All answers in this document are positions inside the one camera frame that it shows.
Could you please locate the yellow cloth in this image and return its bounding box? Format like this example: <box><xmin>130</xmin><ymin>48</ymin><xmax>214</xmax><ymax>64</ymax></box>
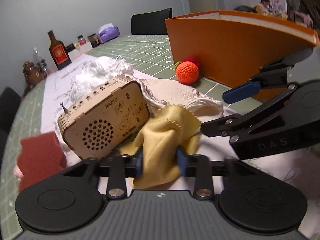
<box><xmin>119</xmin><ymin>105</ymin><xmax>201</xmax><ymax>190</ymax></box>

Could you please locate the red owl sponge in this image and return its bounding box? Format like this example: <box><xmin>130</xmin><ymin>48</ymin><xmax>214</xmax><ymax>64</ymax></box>
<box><xmin>17</xmin><ymin>132</ymin><xmax>67</xmax><ymax>192</ymax></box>

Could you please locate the white table runner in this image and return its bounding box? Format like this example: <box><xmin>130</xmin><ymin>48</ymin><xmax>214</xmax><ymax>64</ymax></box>
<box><xmin>41</xmin><ymin>55</ymin><xmax>319</xmax><ymax>239</ymax></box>

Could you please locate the wooden radio box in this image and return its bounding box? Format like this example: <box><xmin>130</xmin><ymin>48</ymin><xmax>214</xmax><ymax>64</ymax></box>
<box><xmin>57</xmin><ymin>77</ymin><xmax>150</xmax><ymax>159</ymax></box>

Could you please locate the orange storage box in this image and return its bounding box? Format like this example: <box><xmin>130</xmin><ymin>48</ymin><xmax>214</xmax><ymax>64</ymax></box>
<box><xmin>165</xmin><ymin>10</ymin><xmax>319</xmax><ymax>88</ymax></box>

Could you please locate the orange crochet ball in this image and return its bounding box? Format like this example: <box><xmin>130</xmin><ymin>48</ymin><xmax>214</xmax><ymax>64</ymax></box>
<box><xmin>175</xmin><ymin>57</ymin><xmax>200</xmax><ymax>85</ymax></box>

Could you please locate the beige cloth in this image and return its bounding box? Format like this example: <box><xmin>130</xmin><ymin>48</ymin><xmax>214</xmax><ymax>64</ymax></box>
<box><xmin>140</xmin><ymin>79</ymin><xmax>224</xmax><ymax>119</ymax></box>

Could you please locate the green checked tablecloth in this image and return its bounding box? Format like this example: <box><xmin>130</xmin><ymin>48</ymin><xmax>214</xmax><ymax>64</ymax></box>
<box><xmin>0</xmin><ymin>34</ymin><xmax>263</xmax><ymax>240</ymax></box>

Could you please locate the white small box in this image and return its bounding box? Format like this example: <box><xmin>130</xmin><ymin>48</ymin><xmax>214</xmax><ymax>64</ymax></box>
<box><xmin>68</xmin><ymin>42</ymin><xmax>93</xmax><ymax>61</ymax></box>

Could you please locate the brown bear plush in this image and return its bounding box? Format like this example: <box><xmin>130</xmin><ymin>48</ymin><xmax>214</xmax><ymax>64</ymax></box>
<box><xmin>23</xmin><ymin>61</ymin><xmax>47</xmax><ymax>97</ymax></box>

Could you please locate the black chair near left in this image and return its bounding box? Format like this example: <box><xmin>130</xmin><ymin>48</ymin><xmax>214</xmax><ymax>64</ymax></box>
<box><xmin>0</xmin><ymin>87</ymin><xmax>21</xmax><ymax>163</ymax></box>

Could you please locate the black lidded jar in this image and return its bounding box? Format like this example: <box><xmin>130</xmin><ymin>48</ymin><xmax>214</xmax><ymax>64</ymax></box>
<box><xmin>66</xmin><ymin>43</ymin><xmax>75</xmax><ymax>53</ymax></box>

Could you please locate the clear water bottle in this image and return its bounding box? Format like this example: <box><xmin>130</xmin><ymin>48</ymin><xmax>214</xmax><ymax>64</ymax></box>
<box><xmin>33</xmin><ymin>47</ymin><xmax>50</xmax><ymax>75</ymax></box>

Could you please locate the black chair far end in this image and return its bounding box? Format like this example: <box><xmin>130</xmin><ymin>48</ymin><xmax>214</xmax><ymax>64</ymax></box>
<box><xmin>131</xmin><ymin>8</ymin><xmax>172</xmax><ymax>35</ymax></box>

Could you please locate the dark glass jar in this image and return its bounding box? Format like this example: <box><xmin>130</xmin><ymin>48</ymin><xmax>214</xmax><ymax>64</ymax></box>
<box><xmin>87</xmin><ymin>34</ymin><xmax>100</xmax><ymax>48</ymax></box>

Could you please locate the red label small bottle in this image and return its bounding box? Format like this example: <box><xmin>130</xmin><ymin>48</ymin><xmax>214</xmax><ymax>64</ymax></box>
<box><xmin>78</xmin><ymin>35</ymin><xmax>87</xmax><ymax>46</ymax></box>

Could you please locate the brown liquor bottle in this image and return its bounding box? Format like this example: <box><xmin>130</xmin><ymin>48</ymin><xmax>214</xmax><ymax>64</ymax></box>
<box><xmin>48</xmin><ymin>30</ymin><xmax>72</xmax><ymax>70</ymax></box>

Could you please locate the purple tissue pack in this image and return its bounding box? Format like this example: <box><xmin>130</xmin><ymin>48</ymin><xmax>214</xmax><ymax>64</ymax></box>
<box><xmin>97</xmin><ymin>23</ymin><xmax>120</xmax><ymax>44</ymax></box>

